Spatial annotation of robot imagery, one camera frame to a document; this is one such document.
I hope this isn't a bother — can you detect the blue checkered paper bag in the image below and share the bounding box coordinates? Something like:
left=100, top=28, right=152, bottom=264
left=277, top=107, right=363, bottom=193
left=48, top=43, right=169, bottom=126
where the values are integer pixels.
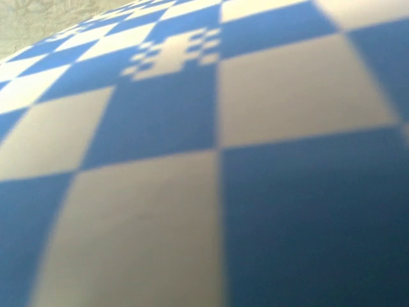
left=1, top=1, right=408, bottom=306

